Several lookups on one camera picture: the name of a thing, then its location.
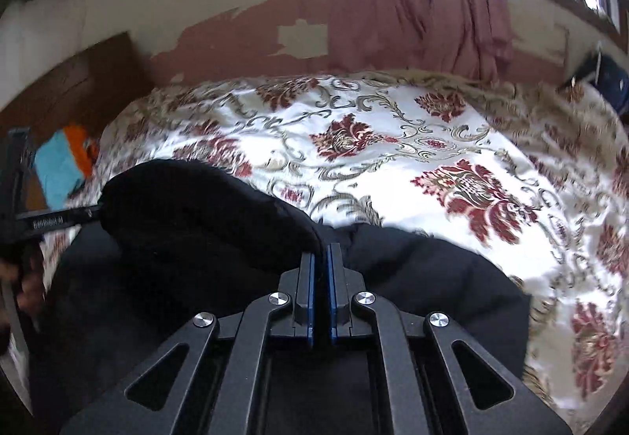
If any floral bedspread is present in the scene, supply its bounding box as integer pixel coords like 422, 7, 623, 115
39, 69, 629, 431

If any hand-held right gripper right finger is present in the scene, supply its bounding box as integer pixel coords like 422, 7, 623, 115
327, 242, 574, 435

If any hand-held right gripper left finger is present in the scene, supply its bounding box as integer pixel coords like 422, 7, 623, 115
59, 252, 316, 435

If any dark blue bag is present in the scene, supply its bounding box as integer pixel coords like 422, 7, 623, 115
564, 49, 629, 117

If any wooden headboard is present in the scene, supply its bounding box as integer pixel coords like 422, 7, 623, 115
0, 32, 154, 216

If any blue and orange cloth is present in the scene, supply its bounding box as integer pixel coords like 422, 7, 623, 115
33, 123, 100, 198

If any person's left hand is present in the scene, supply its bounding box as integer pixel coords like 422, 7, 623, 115
0, 258, 47, 318

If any black padded jacket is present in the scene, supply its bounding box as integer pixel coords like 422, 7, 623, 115
29, 159, 534, 435

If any pink curtain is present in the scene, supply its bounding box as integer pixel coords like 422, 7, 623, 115
326, 0, 515, 81

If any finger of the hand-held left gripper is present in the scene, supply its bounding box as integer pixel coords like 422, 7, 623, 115
67, 204, 107, 226

